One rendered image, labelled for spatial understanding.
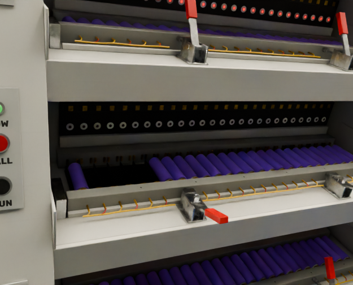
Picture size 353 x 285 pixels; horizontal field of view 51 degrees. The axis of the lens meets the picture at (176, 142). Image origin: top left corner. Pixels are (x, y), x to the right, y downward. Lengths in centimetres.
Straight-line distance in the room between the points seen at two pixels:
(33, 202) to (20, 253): 6
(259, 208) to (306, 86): 19
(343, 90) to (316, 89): 6
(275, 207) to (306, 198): 7
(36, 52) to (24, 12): 4
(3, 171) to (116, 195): 15
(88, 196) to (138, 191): 6
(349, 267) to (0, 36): 69
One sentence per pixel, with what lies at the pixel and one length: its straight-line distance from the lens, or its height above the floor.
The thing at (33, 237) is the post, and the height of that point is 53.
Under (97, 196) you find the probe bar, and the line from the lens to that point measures 47.
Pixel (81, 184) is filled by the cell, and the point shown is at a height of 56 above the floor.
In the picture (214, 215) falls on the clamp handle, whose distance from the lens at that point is 44.
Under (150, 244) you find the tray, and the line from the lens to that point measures 47.
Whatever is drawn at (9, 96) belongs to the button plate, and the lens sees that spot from 40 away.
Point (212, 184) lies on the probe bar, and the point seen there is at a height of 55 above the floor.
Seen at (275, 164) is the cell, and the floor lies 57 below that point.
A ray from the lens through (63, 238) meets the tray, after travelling 45.
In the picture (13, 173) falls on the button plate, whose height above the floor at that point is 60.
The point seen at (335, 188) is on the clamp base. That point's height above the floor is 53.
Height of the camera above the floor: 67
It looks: 7 degrees down
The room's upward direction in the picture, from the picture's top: straight up
